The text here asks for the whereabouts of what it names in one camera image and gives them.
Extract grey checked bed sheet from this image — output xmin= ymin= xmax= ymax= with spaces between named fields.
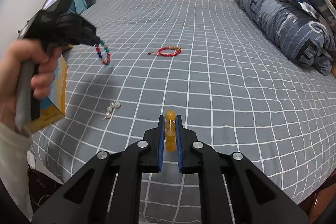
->
xmin=31 ymin=0 xmax=335 ymax=203

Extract yellow amber bead bracelet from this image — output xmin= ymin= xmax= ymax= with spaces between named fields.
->
xmin=164 ymin=109 xmax=177 ymax=153

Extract white pearl beads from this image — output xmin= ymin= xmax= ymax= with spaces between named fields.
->
xmin=103 ymin=101 xmax=121 ymax=120

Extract person left hand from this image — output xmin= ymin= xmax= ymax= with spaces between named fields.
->
xmin=1 ymin=39 xmax=62 ymax=130

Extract grey sleeve forearm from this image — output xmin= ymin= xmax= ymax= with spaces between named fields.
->
xmin=1 ymin=124 xmax=33 ymax=220

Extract wooden bed frame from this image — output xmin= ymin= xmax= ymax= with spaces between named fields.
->
xmin=299 ymin=61 xmax=336 ymax=224

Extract red cord bracelet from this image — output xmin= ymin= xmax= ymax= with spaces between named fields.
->
xmin=146 ymin=47 xmax=182 ymax=58

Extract teal suitcase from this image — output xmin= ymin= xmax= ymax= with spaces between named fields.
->
xmin=68 ymin=0 xmax=88 ymax=15

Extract white blue cardboard box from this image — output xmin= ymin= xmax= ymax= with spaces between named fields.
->
xmin=25 ymin=55 xmax=68 ymax=133

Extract multicolour bead bracelet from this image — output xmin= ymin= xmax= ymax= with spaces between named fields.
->
xmin=94 ymin=40 xmax=112 ymax=66

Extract blue patterned rolled duvet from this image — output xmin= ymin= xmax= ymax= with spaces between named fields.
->
xmin=234 ymin=0 xmax=335 ymax=76

